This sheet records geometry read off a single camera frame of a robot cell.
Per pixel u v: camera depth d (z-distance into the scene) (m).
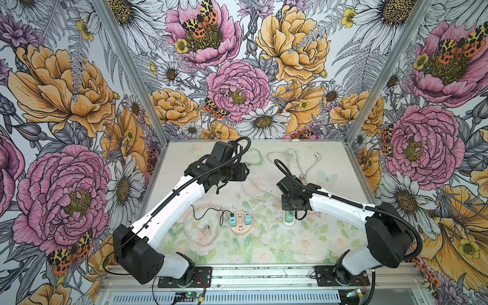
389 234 0.44
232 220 0.82
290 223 0.86
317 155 1.12
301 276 0.76
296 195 0.65
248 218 0.83
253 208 0.94
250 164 1.10
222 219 0.87
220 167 0.50
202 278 0.74
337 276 0.67
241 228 0.85
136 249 0.38
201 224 0.87
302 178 1.05
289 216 0.83
